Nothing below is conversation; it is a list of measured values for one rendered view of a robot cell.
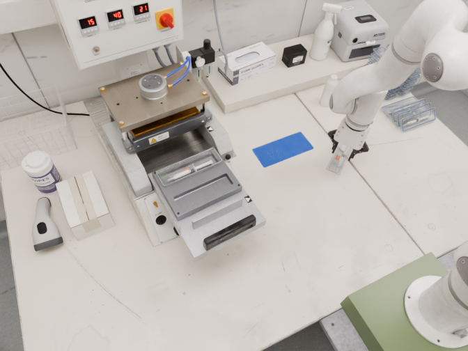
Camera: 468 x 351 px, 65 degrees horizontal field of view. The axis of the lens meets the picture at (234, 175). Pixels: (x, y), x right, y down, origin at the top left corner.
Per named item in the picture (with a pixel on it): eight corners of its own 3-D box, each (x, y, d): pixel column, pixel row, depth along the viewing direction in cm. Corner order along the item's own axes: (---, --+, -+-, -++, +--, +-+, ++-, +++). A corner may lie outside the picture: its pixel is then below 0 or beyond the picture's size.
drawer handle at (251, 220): (203, 245, 93) (202, 238, 90) (251, 219, 98) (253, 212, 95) (206, 251, 92) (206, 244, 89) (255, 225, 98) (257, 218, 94)
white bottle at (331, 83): (329, 108, 157) (339, 81, 145) (318, 105, 158) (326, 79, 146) (331, 101, 160) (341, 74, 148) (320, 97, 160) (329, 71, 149)
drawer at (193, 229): (148, 181, 108) (145, 166, 102) (213, 154, 116) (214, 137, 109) (194, 263, 94) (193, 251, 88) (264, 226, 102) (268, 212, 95)
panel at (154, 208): (159, 244, 116) (141, 198, 106) (239, 205, 126) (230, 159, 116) (161, 248, 114) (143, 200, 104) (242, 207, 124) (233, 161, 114)
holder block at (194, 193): (152, 177, 105) (151, 171, 103) (213, 151, 112) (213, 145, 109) (177, 221, 97) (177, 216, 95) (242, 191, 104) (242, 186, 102)
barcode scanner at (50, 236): (30, 206, 122) (19, 193, 115) (54, 198, 124) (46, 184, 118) (40, 258, 112) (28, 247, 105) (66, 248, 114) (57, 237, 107)
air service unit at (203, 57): (180, 81, 129) (177, 44, 117) (216, 69, 133) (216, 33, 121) (186, 90, 126) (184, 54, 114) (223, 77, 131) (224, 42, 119)
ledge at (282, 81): (197, 70, 167) (197, 62, 163) (346, 32, 191) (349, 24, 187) (224, 113, 152) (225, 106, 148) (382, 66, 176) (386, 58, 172)
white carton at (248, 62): (217, 69, 161) (217, 56, 155) (259, 54, 169) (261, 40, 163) (232, 86, 155) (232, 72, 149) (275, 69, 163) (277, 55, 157)
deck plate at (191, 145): (83, 102, 127) (82, 100, 126) (174, 73, 139) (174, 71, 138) (134, 201, 105) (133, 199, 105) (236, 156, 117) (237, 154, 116)
